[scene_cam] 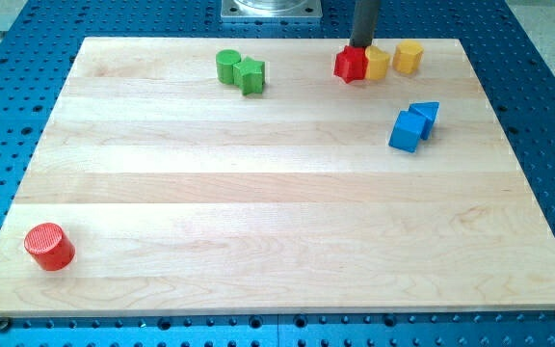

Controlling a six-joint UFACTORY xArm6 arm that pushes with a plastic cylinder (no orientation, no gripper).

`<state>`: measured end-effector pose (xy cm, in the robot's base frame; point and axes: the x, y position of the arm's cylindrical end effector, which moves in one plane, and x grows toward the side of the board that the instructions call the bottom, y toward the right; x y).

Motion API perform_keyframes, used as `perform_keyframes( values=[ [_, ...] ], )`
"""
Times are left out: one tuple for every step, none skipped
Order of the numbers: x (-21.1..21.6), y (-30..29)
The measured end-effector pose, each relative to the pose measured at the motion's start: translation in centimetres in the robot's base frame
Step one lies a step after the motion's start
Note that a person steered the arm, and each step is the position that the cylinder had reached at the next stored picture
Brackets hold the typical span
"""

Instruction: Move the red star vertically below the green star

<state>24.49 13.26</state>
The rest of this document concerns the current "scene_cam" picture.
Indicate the red star block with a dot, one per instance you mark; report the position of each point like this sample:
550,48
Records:
350,64

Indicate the green star block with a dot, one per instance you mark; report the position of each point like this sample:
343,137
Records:
249,76

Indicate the light wooden board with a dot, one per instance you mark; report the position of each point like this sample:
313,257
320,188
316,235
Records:
182,196

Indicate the green cylinder block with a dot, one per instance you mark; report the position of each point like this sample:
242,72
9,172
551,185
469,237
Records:
225,61

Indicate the blue cube block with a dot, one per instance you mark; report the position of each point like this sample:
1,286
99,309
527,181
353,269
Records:
407,131

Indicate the yellow heart block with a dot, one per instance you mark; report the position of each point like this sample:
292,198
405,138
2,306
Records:
377,63

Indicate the blue triangle block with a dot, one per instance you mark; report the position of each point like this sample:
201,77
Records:
428,110

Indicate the yellow hexagon block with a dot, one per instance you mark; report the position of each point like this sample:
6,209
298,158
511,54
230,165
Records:
407,57

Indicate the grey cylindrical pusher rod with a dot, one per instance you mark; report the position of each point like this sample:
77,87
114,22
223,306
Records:
365,17

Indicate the red cylinder block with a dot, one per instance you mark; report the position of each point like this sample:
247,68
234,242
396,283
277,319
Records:
49,246

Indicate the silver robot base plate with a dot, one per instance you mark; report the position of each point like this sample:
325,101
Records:
271,9

